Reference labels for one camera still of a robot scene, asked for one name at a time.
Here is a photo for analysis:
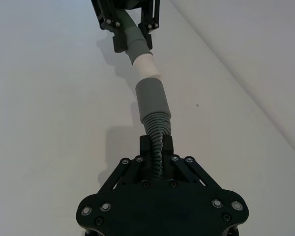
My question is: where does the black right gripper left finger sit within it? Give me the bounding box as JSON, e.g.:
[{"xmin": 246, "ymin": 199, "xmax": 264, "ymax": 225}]
[{"xmin": 98, "ymin": 135, "xmax": 153, "ymax": 192}]

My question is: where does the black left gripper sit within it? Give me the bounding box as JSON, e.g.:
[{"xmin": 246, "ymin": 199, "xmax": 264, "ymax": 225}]
[{"xmin": 90, "ymin": 0, "xmax": 161, "ymax": 54}]

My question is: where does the white plastic tube connector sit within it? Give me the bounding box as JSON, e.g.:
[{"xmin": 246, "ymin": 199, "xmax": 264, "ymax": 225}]
[{"xmin": 132, "ymin": 52, "xmax": 161, "ymax": 80}]

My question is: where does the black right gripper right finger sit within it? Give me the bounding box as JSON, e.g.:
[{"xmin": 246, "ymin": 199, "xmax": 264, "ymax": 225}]
[{"xmin": 161, "ymin": 135, "xmax": 224, "ymax": 189}]

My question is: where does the grey corrugated hose with cuff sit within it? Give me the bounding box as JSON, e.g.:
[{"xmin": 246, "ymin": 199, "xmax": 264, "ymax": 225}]
[
  {"xmin": 120, "ymin": 9, "xmax": 153, "ymax": 66},
  {"xmin": 135, "ymin": 76, "xmax": 173, "ymax": 181}
]

